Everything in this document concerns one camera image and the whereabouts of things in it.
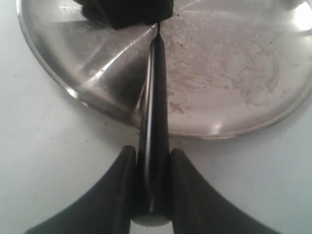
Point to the round stainless steel plate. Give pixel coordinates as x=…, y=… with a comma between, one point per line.
x=233, y=66

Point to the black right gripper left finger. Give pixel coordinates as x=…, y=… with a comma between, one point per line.
x=104, y=209

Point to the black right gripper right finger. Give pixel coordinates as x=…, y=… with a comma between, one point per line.
x=199, y=209

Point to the black handled paring knife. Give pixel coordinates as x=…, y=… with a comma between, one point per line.
x=153, y=149

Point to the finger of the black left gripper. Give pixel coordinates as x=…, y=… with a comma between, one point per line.
x=125, y=13
x=91, y=9

